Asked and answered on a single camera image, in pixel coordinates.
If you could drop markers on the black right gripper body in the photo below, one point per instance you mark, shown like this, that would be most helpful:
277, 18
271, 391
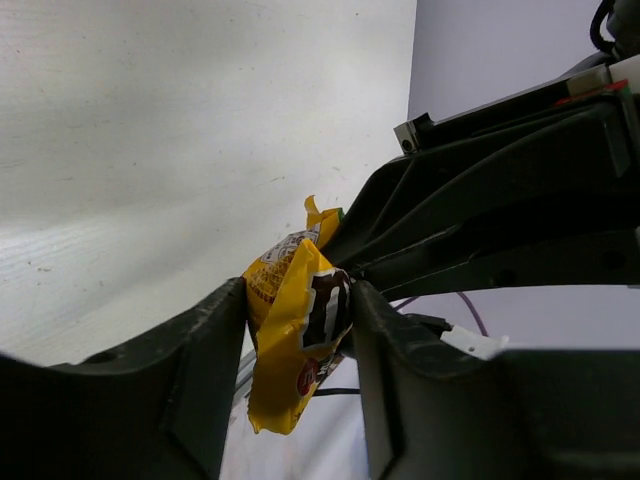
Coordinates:
591, 75

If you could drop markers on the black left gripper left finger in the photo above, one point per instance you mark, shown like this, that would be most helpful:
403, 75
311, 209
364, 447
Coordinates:
154, 407

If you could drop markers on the aluminium front rail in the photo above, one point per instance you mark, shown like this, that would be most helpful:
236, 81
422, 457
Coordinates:
245, 374

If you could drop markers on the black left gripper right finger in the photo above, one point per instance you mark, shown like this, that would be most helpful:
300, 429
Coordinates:
432, 411

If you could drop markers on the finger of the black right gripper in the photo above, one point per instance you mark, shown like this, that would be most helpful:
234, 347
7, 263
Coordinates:
499, 251
577, 146

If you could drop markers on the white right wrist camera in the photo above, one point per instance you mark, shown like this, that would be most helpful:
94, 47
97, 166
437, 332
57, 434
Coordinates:
473, 344

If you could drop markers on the yellow M&M's packet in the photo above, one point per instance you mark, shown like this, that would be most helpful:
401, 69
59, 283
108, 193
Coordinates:
298, 304

